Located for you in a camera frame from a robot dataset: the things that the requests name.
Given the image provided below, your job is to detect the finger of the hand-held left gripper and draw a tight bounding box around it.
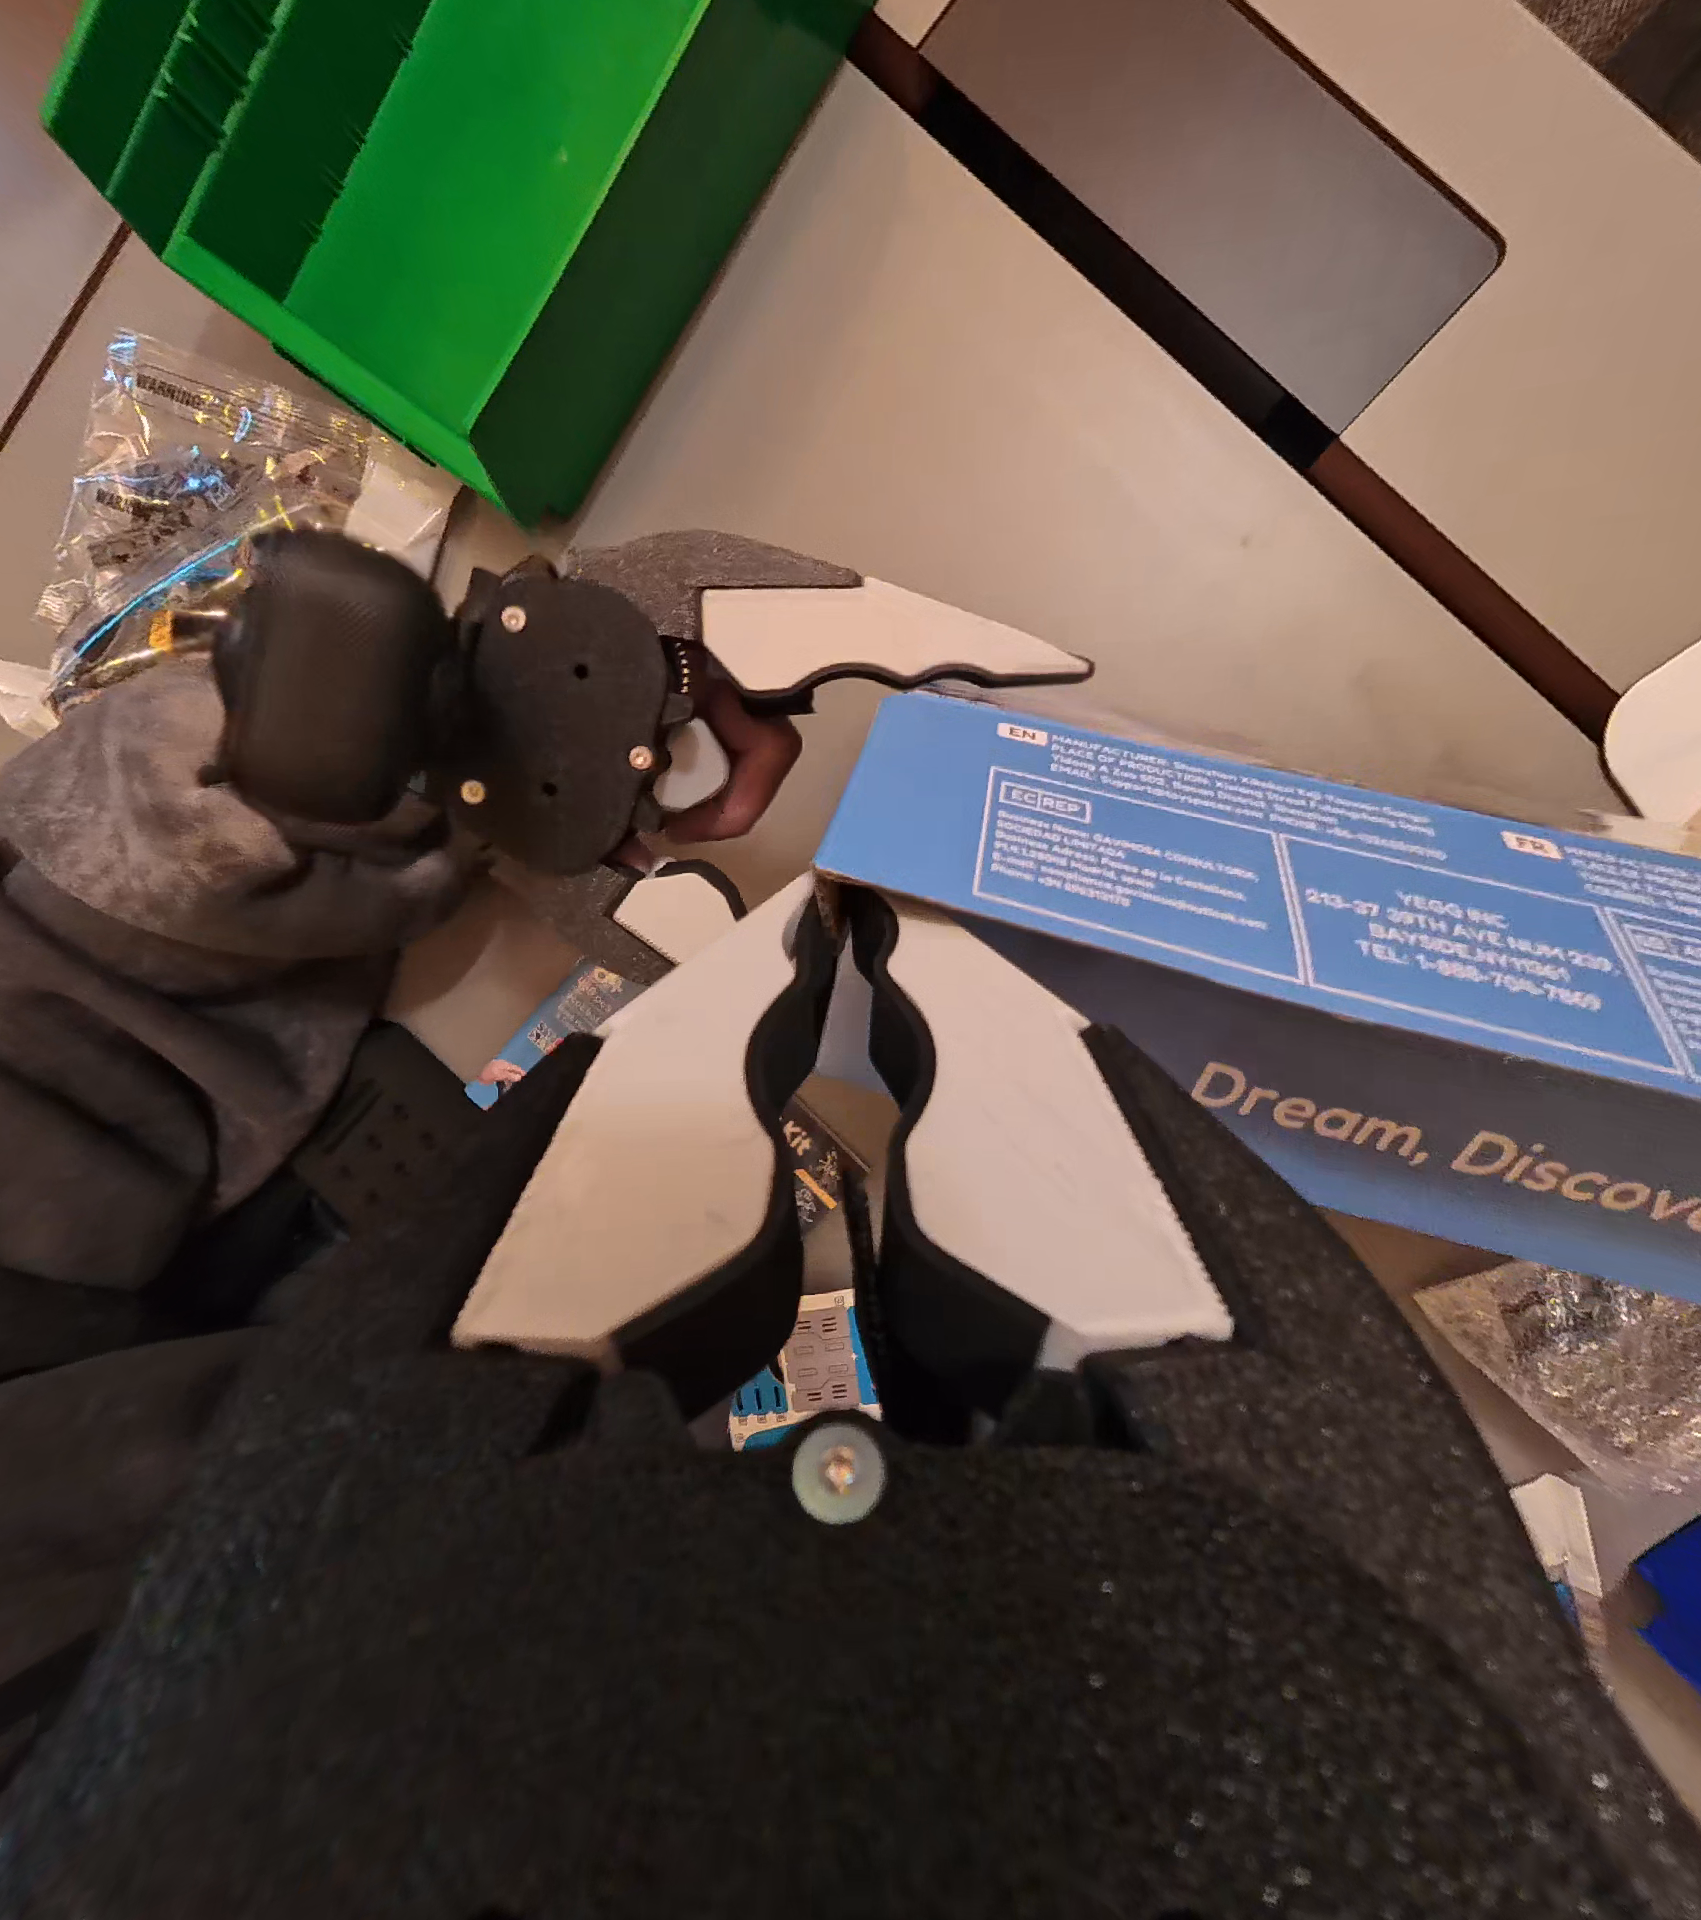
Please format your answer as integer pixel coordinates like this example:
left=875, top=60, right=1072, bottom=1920
left=697, top=577, right=1094, bottom=710
left=609, top=859, right=749, bottom=965

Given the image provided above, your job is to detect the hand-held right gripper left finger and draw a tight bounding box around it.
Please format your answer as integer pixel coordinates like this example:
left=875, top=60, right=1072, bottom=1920
left=450, top=879, right=846, bottom=1424

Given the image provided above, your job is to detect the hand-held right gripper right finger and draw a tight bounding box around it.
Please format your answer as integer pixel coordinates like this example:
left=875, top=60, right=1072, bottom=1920
left=852, top=890, right=1236, bottom=1446

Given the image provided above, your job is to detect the large blue instruction booklet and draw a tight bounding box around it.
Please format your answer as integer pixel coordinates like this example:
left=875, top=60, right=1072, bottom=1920
left=468, top=961, right=654, bottom=1116

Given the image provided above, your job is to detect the small blue leaflet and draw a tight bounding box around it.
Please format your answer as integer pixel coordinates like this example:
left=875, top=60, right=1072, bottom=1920
left=783, top=1109, right=856, bottom=1252

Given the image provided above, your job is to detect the blue sticker sheet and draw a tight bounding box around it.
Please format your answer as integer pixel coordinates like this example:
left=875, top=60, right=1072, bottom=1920
left=723, top=1289, right=886, bottom=1459

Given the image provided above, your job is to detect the blue robot kit box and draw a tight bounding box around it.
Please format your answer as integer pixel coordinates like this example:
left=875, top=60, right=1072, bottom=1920
left=813, top=684, right=1701, bottom=1337

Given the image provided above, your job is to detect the clear bag of blue parts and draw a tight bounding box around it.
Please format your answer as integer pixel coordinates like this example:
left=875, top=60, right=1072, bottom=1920
left=33, top=327, right=465, bottom=710

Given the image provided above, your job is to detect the clear bubble wrap bag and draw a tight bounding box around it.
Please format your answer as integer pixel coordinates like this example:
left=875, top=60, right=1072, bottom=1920
left=1413, top=1260, right=1701, bottom=1505

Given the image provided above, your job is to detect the clear labelled parts bag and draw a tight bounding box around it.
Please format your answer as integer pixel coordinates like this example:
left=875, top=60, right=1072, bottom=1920
left=1510, top=1470, right=1613, bottom=1655

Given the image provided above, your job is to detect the person's left forearm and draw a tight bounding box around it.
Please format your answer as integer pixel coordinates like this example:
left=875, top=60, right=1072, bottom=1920
left=0, top=674, right=492, bottom=1300

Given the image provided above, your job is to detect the dark desk inset panel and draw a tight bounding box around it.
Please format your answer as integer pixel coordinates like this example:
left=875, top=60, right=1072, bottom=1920
left=916, top=0, right=1503, bottom=436

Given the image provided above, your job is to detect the person's left hand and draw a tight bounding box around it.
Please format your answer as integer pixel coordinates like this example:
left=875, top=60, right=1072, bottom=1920
left=636, top=698, right=804, bottom=874

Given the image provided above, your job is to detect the green plastic bin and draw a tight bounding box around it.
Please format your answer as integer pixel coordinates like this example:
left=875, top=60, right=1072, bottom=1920
left=42, top=0, right=875, bottom=526

